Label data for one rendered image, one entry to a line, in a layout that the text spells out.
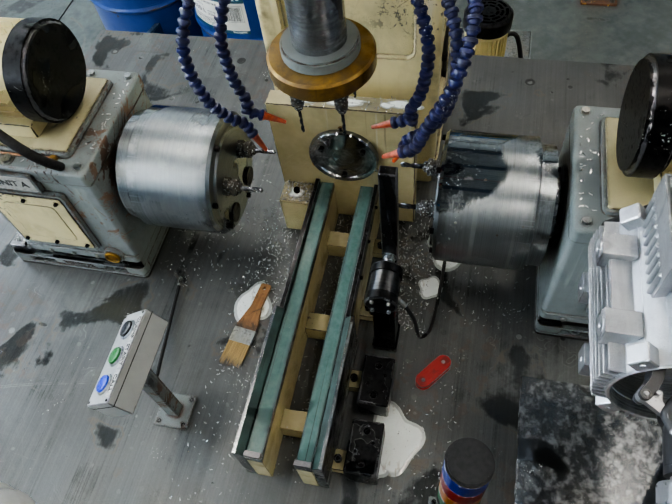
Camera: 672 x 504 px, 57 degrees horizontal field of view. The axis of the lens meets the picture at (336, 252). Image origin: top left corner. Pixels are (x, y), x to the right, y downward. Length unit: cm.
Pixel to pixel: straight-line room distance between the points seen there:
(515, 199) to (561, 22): 234
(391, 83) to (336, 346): 55
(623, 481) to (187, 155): 93
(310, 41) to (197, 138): 33
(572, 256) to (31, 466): 109
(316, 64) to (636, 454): 81
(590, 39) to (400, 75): 208
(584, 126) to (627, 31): 221
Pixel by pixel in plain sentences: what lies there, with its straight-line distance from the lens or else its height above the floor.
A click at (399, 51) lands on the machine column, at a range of 128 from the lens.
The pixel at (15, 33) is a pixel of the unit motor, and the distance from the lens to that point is 124.
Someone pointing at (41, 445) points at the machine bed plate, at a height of 80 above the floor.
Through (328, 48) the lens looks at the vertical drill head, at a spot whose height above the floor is 137.
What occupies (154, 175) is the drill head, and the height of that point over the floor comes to 113.
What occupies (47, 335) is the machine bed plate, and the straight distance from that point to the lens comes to 153.
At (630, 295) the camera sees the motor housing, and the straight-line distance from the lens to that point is 76.
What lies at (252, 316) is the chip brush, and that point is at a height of 81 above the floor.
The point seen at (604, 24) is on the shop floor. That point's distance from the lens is 340.
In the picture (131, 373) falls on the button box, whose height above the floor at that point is 107.
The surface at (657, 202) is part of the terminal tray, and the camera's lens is 77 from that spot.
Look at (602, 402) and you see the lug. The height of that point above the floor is 126.
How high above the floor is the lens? 199
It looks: 56 degrees down
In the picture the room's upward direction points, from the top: 9 degrees counter-clockwise
